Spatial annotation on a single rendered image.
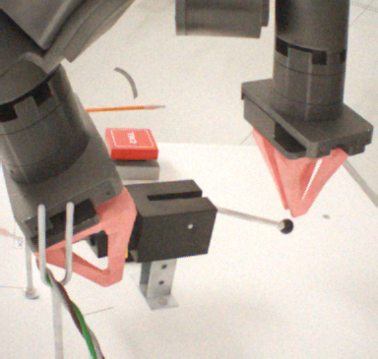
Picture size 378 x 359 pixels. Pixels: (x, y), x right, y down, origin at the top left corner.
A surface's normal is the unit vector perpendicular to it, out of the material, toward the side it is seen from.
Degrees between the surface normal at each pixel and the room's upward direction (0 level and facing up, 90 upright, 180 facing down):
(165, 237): 98
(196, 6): 76
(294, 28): 62
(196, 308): 49
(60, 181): 25
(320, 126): 40
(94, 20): 69
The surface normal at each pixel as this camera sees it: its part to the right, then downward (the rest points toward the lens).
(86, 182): -0.23, -0.73
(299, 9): -0.50, 0.47
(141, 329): 0.16, -0.87
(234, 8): -0.04, 0.44
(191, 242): 0.41, 0.49
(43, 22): -0.47, 0.65
